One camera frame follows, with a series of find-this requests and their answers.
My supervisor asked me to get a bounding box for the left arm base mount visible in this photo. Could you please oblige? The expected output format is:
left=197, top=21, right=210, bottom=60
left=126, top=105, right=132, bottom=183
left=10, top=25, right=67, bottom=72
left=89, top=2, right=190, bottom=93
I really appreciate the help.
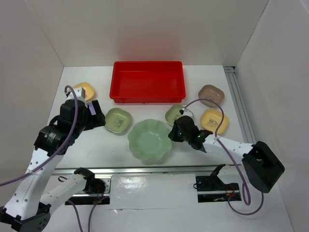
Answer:
left=64, top=175, right=112, bottom=206

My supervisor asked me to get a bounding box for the green square plate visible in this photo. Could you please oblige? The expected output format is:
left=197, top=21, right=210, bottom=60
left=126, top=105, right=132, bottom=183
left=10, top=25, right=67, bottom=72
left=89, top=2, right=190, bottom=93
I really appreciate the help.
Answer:
left=104, top=108, right=132, bottom=135
left=165, top=104, right=185, bottom=126

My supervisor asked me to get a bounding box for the yellow square plate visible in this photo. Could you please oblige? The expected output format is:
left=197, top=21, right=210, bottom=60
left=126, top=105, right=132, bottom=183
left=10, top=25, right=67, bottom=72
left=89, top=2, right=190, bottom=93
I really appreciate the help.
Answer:
left=73, top=82, right=95, bottom=102
left=200, top=109, right=229, bottom=135

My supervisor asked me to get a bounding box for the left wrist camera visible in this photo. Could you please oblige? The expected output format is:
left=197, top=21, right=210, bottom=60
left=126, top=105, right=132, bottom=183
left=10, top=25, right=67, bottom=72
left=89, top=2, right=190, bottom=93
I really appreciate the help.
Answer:
left=66, top=87, right=86, bottom=102

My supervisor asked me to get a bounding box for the yellow square plate left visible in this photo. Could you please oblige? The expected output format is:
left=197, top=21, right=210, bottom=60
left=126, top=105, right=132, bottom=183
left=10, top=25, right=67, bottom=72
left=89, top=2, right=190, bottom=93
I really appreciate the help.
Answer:
left=73, top=82, right=95, bottom=102

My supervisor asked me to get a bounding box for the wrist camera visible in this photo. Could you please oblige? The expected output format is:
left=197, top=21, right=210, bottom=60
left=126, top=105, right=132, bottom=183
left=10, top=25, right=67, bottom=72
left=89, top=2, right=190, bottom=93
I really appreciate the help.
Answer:
left=66, top=87, right=86, bottom=102
left=179, top=108, right=193, bottom=118

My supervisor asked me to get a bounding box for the aluminium rail right side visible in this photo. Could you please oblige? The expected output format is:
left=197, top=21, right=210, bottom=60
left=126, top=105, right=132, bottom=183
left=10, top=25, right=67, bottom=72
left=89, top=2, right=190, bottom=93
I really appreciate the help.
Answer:
left=223, top=66, right=257, bottom=144

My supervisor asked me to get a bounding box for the large green scalloped bowl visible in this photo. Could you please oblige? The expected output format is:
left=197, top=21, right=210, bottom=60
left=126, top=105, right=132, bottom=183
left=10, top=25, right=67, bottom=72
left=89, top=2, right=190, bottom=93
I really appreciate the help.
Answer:
left=127, top=119, right=172, bottom=165

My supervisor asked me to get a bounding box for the brown square plate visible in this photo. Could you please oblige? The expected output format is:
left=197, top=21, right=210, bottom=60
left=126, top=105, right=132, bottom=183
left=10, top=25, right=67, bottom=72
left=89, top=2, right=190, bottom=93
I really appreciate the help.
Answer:
left=198, top=85, right=225, bottom=107

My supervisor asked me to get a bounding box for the yellow square plate right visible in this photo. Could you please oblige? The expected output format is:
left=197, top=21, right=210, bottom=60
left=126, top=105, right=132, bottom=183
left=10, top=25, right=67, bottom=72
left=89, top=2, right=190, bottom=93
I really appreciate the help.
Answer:
left=200, top=109, right=229, bottom=135

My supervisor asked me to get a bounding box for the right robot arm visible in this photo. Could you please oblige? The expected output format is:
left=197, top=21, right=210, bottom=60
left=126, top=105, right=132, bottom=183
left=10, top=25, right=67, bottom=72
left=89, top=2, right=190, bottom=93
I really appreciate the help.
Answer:
left=168, top=116, right=285, bottom=193

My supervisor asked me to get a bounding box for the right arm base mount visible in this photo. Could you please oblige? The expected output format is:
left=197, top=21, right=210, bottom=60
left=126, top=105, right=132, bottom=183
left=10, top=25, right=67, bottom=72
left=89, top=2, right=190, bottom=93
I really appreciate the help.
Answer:
left=193, top=176, right=241, bottom=203

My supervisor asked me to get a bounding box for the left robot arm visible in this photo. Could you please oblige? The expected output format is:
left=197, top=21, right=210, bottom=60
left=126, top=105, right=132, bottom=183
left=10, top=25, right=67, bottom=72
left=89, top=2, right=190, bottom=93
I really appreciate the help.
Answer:
left=0, top=100, right=105, bottom=232

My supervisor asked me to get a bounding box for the purple square plate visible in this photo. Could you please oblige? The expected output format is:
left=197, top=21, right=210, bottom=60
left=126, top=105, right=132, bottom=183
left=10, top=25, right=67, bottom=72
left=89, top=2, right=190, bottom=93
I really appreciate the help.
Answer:
left=87, top=102, right=96, bottom=116

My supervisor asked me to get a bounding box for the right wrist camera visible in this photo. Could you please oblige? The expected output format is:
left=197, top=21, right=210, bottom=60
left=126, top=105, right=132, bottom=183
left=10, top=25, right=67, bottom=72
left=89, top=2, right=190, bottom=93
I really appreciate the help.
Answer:
left=179, top=108, right=193, bottom=118

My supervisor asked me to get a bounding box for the red plastic bin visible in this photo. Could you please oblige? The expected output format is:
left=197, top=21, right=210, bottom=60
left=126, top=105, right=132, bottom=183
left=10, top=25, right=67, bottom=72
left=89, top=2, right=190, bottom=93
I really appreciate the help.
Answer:
left=109, top=61, right=186, bottom=103

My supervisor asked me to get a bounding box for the aluminium rail front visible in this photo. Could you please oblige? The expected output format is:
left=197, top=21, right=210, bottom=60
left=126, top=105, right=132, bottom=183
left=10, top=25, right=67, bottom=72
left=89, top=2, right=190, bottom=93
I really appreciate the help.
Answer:
left=52, top=164, right=242, bottom=176

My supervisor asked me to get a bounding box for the aluminium rail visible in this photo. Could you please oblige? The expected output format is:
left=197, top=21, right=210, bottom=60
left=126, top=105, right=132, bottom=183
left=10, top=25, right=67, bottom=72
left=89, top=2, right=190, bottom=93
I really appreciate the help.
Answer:
left=52, top=164, right=242, bottom=176
left=223, top=66, right=257, bottom=144

